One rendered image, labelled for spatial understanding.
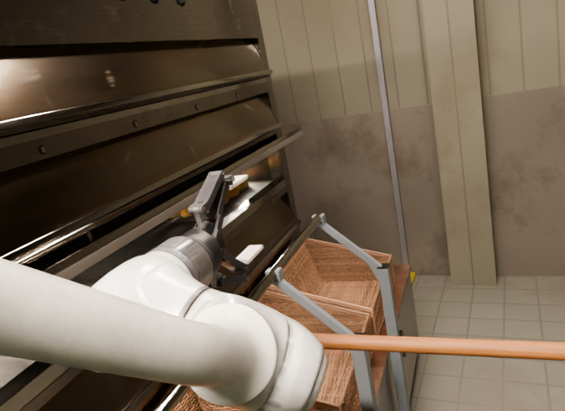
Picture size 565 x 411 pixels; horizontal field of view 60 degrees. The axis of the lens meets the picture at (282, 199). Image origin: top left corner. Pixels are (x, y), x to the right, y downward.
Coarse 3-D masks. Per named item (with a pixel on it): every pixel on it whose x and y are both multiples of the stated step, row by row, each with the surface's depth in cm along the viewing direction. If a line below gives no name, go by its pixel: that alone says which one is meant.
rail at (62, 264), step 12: (288, 132) 229; (276, 144) 211; (252, 156) 188; (228, 168) 169; (204, 180) 155; (180, 192) 144; (192, 192) 147; (168, 204) 136; (144, 216) 126; (120, 228) 117; (132, 228) 121; (96, 240) 110; (108, 240) 113; (84, 252) 106; (60, 264) 100; (72, 264) 103
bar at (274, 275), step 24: (312, 216) 186; (384, 264) 185; (264, 288) 134; (288, 288) 143; (384, 288) 185; (312, 312) 143; (384, 312) 188; (360, 360) 141; (360, 384) 144; (168, 408) 91; (408, 408) 198
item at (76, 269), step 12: (300, 132) 240; (264, 144) 245; (264, 156) 197; (240, 168) 177; (156, 204) 157; (180, 204) 140; (156, 216) 130; (168, 216) 134; (144, 228) 124; (120, 240) 116; (132, 240) 120; (72, 252) 121; (96, 252) 109; (108, 252) 112; (48, 264) 117; (84, 264) 105; (60, 276) 99; (72, 276) 102
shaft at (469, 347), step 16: (320, 336) 98; (336, 336) 97; (352, 336) 96; (368, 336) 95; (384, 336) 94; (400, 336) 93; (400, 352) 92; (416, 352) 91; (432, 352) 89; (448, 352) 88; (464, 352) 87; (480, 352) 86; (496, 352) 85; (512, 352) 84; (528, 352) 83; (544, 352) 82; (560, 352) 81
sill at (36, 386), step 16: (272, 192) 239; (240, 208) 213; (256, 208) 221; (224, 224) 195; (32, 368) 113; (48, 368) 112; (64, 368) 116; (16, 384) 107; (32, 384) 108; (48, 384) 112; (0, 400) 102; (16, 400) 104
